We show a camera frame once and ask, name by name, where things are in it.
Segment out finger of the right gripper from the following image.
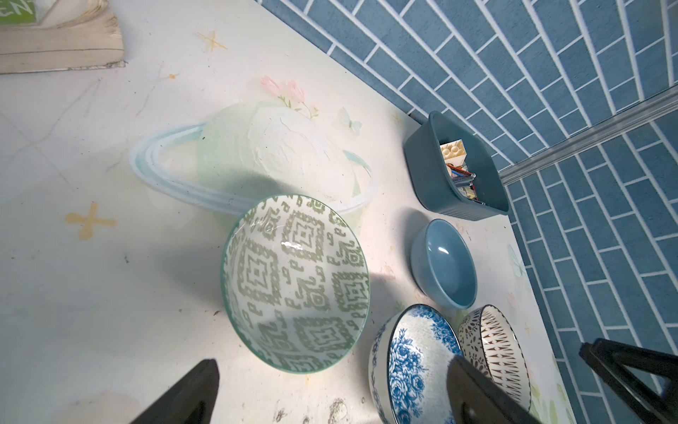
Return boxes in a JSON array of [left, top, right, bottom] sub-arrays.
[[579, 338, 677, 423]]

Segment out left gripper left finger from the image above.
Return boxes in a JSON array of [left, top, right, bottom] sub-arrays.
[[132, 359, 220, 424]]

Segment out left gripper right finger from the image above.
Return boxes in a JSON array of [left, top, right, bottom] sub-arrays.
[[447, 356, 539, 424]]

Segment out white brown patterned bowl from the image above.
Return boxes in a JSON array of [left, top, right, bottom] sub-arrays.
[[457, 304, 531, 410]]

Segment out blue floral bowl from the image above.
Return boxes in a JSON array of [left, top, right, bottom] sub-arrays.
[[368, 304, 464, 423]]

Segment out plain blue bowl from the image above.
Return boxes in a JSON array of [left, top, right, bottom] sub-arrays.
[[410, 219, 478, 309]]

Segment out green patterned white bowl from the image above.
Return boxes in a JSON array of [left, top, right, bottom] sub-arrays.
[[221, 194, 371, 374]]

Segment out teal plastic bin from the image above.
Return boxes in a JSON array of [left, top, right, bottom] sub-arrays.
[[404, 111, 510, 221]]

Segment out art supplies in bin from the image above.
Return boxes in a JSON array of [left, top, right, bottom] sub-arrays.
[[440, 140, 484, 205]]

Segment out green cover book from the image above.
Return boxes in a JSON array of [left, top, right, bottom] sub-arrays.
[[1, 0, 125, 74]]

